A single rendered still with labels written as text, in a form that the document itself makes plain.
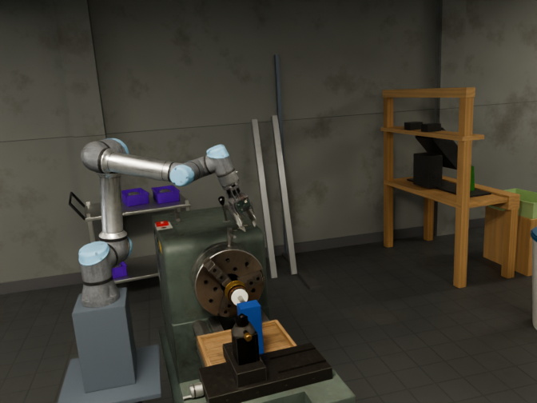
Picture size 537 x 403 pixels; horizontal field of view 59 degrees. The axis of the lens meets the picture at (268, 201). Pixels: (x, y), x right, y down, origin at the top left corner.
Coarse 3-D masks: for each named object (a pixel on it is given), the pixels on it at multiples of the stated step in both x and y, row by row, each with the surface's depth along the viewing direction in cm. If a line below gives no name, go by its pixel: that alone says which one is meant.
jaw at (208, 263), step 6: (204, 264) 205; (210, 264) 204; (210, 270) 201; (216, 270) 202; (222, 270) 206; (216, 276) 202; (222, 276) 201; (228, 276) 206; (222, 282) 201; (228, 282) 200
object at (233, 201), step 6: (222, 186) 186; (228, 186) 183; (234, 186) 182; (234, 192) 185; (240, 192) 185; (234, 198) 183; (240, 198) 184; (246, 198) 185; (234, 204) 184; (240, 204) 185; (246, 204) 185; (234, 210) 186; (240, 210) 185; (246, 210) 186
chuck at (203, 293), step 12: (216, 252) 206; (228, 252) 206; (240, 252) 208; (216, 264) 205; (228, 264) 207; (240, 264) 209; (252, 264) 211; (192, 276) 212; (204, 276) 205; (240, 276) 210; (264, 276) 214; (204, 288) 206; (216, 288) 208; (252, 288) 213; (204, 300) 207; (216, 300) 209; (252, 300) 214; (216, 312) 210
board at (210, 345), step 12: (264, 324) 209; (276, 324) 208; (204, 336) 201; (216, 336) 203; (228, 336) 204; (264, 336) 202; (276, 336) 201; (288, 336) 197; (204, 348) 192; (216, 348) 195; (264, 348) 193; (276, 348) 192; (204, 360) 188; (216, 360) 186
